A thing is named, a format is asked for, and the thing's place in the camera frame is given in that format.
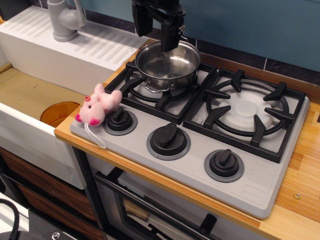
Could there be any stainless steel pan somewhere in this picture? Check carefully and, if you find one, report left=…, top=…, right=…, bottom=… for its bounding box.
left=135, top=41, right=202, bottom=93

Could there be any wooden drawer front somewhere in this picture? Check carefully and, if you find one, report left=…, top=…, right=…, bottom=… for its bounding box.
left=0, top=148, right=106, bottom=240

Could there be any black left burner grate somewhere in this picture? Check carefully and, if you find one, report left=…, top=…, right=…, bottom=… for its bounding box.
left=105, top=59, right=217, bottom=124

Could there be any black right stove knob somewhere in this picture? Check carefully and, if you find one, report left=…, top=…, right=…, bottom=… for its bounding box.
left=204, top=149, right=245, bottom=183

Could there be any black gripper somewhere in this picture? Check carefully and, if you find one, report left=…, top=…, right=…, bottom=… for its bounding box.
left=132, top=0, right=186, bottom=53

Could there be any grey toy faucet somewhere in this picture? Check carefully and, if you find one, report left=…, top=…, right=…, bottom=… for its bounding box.
left=47, top=0, right=86, bottom=42

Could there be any pink stuffed pig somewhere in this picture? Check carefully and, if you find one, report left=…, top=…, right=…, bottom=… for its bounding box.
left=74, top=83, right=123, bottom=149

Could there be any white oven door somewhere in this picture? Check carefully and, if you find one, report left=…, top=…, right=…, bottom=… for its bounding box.
left=94, top=167, right=251, bottom=240

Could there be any black stove knob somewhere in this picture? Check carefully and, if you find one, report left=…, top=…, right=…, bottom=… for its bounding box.
left=204, top=149, right=245, bottom=183
left=102, top=107, right=138, bottom=136
left=146, top=123, right=191, bottom=161

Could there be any black burner grate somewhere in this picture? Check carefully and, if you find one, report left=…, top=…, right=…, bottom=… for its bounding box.
left=105, top=59, right=217, bottom=124
left=183, top=68, right=310, bottom=164

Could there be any black middle stove knob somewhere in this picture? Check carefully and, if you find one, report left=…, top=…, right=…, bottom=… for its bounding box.
left=146, top=123, right=191, bottom=161

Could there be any black left stove knob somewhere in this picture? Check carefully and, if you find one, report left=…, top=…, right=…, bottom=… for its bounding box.
left=102, top=107, right=138, bottom=136

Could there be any grey toy stove top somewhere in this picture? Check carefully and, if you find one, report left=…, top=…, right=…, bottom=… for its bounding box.
left=69, top=46, right=311, bottom=220

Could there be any black right burner grate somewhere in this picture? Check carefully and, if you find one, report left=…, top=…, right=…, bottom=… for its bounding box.
left=183, top=68, right=310, bottom=164

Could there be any white toy sink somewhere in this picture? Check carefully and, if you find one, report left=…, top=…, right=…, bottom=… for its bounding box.
left=0, top=6, right=147, bottom=190

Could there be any black braided cable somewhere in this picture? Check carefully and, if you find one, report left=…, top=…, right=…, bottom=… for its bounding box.
left=0, top=199, right=20, bottom=240

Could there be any orange plastic plate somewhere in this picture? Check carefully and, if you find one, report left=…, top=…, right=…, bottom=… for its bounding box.
left=40, top=101, right=80, bottom=128

